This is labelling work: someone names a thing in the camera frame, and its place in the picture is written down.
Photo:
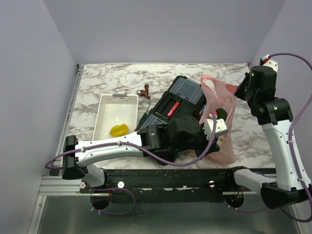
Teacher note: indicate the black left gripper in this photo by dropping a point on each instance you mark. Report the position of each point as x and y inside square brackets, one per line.
[206, 143]

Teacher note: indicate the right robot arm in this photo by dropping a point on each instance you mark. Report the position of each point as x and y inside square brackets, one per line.
[292, 184]

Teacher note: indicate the green fake fruit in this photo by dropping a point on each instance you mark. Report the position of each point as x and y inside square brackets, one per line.
[221, 113]

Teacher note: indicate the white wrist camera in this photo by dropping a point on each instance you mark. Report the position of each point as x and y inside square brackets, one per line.
[220, 127]
[269, 62]

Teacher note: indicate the white perforated plastic basket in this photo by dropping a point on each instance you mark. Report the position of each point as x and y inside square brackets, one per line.
[115, 109]

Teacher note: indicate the yellow fake fruit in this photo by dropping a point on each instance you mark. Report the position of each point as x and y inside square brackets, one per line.
[119, 130]

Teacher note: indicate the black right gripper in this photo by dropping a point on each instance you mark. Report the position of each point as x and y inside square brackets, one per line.
[239, 91]

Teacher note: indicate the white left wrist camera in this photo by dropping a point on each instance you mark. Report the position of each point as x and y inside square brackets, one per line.
[220, 127]

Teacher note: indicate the black mounting base plate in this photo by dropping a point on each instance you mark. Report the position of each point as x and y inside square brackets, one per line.
[161, 186]

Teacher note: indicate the black plastic toolbox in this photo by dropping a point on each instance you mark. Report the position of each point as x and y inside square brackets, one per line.
[184, 97]

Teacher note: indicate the green handled screwdriver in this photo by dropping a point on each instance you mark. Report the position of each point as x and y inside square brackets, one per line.
[144, 114]

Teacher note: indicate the aluminium frame rail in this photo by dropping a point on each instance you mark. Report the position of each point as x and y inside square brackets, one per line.
[54, 185]

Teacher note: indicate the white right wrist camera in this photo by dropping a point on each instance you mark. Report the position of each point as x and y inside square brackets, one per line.
[269, 62]

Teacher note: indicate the pink plastic bag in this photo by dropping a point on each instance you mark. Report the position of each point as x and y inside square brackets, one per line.
[221, 101]

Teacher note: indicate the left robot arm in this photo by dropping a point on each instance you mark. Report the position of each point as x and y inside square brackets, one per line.
[80, 157]

